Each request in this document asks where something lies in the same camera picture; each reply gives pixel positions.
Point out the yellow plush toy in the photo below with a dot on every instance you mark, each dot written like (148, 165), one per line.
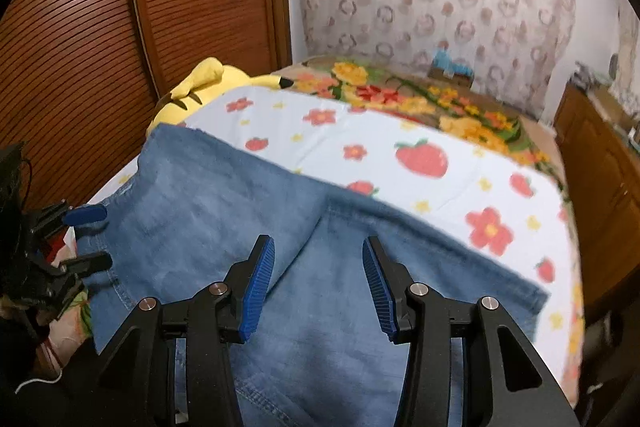
(200, 97)

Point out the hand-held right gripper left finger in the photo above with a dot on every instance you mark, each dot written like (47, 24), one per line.
(257, 287)

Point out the floral bed cover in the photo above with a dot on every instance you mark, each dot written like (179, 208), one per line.
(400, 92)

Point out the person's left forearm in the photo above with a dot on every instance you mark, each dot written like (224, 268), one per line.
(55, 402)

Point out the brown louvered wooden wardrobe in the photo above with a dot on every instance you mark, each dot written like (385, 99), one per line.
(200, 7)

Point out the pile of folded papers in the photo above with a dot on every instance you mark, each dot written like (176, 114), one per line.
(587, 78)

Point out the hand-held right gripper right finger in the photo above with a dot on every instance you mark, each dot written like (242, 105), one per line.
(380, 292)

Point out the blue denim pants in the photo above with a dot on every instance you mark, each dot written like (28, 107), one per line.
(320, 312)

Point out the white strawberry print blanket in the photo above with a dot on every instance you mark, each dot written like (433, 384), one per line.
(400, 187)

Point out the long wooden cabinet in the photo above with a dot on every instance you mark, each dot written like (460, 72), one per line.
(600, 182)

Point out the wrapped air conditioner pipe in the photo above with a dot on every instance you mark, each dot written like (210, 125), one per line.
(629, 37)

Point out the small cardboard box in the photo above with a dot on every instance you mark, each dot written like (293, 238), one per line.
(450, 74)

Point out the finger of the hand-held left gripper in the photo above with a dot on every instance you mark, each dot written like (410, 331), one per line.
(90, 213)
(90, 262)

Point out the dark round object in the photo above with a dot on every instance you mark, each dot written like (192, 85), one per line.
(614, 67)

